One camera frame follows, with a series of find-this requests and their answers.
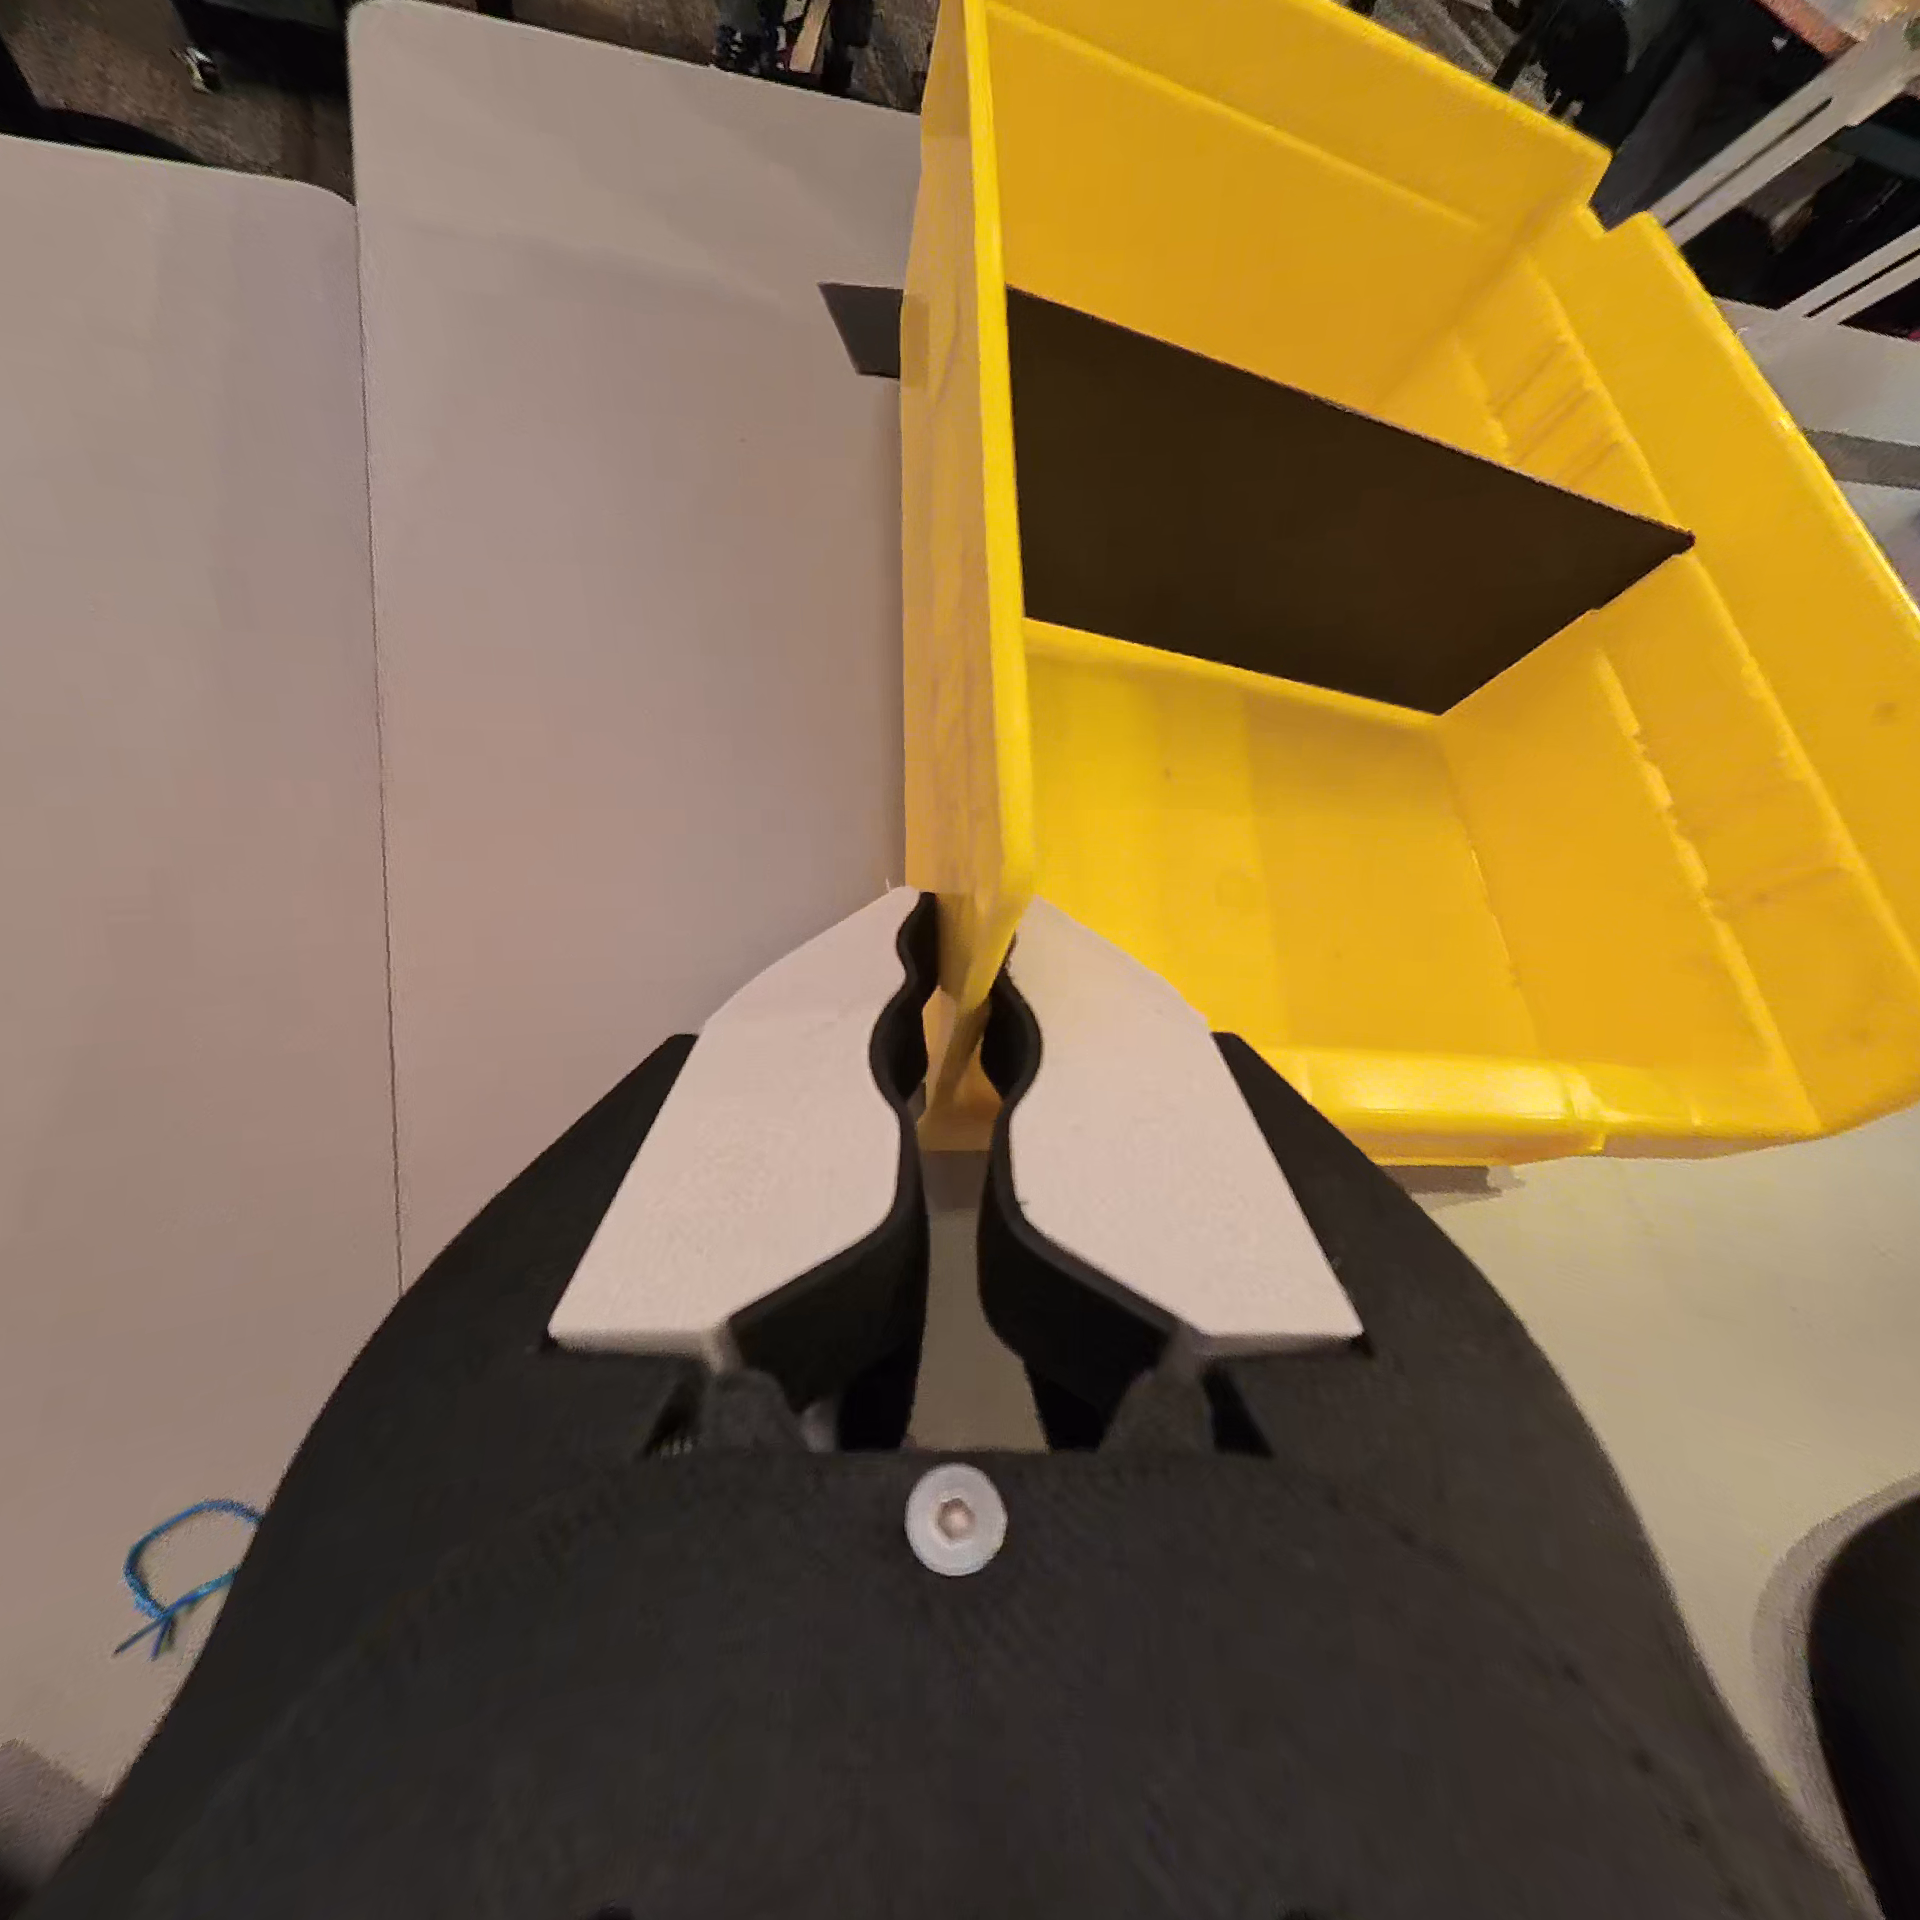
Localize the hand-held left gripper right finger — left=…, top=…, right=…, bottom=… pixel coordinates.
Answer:
left=977, top=896, right=1366, bottom=1366

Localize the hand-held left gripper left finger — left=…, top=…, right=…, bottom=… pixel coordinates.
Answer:
left=546, top=884, right=941, bottom=1367

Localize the black mesh pad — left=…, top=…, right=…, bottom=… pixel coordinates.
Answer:
left=1807, top=1499, right=1920, bottom=1920

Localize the blue twist tie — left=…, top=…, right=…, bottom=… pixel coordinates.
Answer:
left=117, top=1498, right=265, bottom=1660

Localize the yellow plastic bin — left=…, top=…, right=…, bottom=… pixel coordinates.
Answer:
left=895, top=0, right=1920, bottom=1164

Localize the black bin divider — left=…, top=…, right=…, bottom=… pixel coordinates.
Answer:
left=1000, top=287, right=1696, bottom=713

